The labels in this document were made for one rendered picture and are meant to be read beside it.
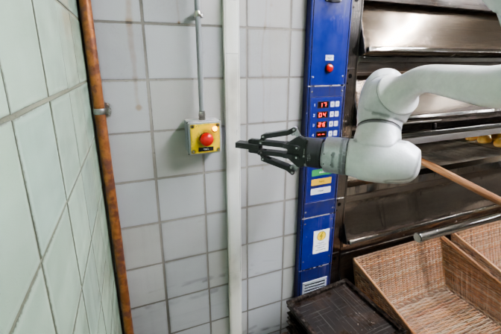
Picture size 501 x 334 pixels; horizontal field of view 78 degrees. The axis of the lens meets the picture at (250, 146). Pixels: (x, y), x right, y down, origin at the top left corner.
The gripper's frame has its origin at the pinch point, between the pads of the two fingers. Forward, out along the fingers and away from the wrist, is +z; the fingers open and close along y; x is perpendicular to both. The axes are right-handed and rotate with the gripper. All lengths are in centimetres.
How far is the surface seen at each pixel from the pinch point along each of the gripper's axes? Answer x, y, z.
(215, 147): 3.8, 3.0, 13.0
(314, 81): 33.0, -15.5, -10.1
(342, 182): 48, 25, -20
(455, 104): 87, -4, -62
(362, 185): 55, 28, -28
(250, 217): 19.1, 33.1, 8.1
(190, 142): -1.2, 1.0, 18.3
